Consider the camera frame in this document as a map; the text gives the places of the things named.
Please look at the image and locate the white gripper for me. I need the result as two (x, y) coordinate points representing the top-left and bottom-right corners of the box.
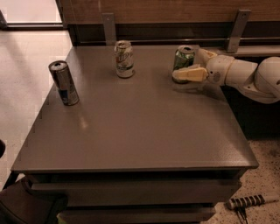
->
(172, 48), (235, 86)

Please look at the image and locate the grey drawer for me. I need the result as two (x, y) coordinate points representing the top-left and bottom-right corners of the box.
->
(32, 179), (241, 207)
(59, 206), (215, 224)

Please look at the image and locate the top grey drawer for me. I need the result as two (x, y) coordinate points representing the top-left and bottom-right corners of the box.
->
(32, 179), (241, 207)

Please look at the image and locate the right metal wall bracket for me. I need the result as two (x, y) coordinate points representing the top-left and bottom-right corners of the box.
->
(226, 9), (251, 53)

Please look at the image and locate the striped power strip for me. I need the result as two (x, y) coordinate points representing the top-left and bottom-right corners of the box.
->
(226, 192), (279, 210)

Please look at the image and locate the left metal wall bracket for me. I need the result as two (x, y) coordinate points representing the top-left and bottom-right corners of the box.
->
(101, 13), (116, 46)

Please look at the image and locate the grey drawer cabinet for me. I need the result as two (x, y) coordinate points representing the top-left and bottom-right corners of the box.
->
(12, 46), (257, 211)

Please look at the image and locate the white soda can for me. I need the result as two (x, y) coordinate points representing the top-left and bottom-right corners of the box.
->
(115, 40), (134, 78)

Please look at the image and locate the silver blue slim can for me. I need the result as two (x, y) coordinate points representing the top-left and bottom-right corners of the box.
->
(48, 60), (80, 106)

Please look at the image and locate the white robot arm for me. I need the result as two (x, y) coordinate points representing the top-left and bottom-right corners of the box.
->
(172, 48), (280, 104)

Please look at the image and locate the green soda can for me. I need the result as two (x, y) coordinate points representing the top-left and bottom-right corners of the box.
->
(173, 45), (195, 71)

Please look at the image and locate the lower grey drawer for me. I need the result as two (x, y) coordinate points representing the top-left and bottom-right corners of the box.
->
(59, 206), (215, 224)

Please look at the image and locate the metal wall bracket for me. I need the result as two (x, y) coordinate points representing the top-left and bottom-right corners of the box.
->
(226, 9), (251, 53)
(101, 13), (116, 46)

